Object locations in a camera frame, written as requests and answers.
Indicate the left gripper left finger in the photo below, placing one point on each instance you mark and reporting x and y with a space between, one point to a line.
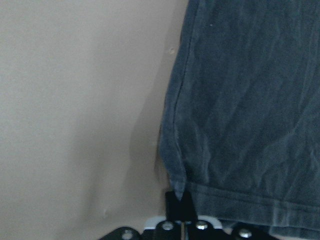
173 207

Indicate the black t-shirt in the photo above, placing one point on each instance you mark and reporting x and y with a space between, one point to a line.
241 123

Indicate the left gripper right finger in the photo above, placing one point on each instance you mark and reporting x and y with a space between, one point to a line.
187 208

